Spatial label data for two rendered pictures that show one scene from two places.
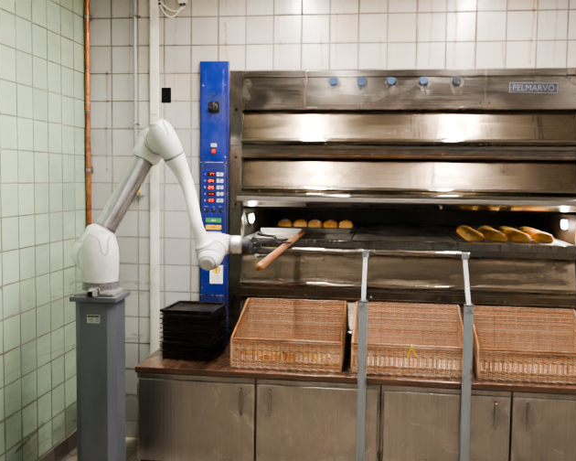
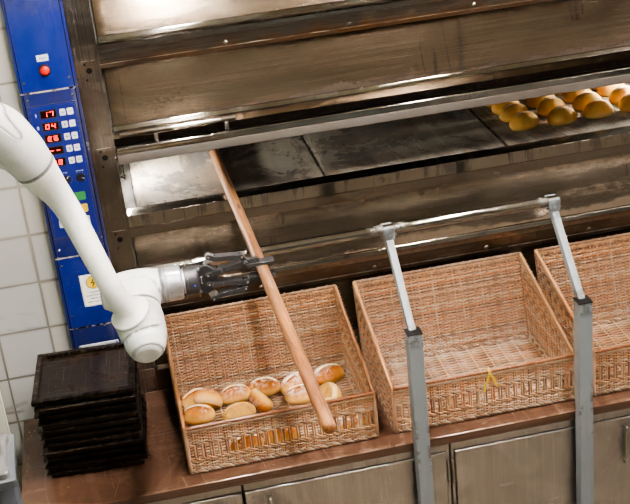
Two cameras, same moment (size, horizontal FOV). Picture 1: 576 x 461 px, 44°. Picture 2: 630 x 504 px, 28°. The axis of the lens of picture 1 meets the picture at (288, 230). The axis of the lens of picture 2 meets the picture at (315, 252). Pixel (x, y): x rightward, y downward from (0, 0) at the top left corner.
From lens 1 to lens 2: 1.37 m
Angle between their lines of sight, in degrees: 26
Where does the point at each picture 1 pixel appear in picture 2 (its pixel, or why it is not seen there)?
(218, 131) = (47, 29)
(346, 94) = not seen: outside the picture
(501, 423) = not seen: outside the picture
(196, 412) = not seen: outside the picture
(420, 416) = (513, 472)
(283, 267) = (215, 249)
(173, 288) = (13, 327)
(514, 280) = (603, 193)
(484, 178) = (546, 36)
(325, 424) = not seen: outside the picture
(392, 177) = (390, 60)
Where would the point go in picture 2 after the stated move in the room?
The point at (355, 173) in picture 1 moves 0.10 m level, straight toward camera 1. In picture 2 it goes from (321, 63) to (330, 72)
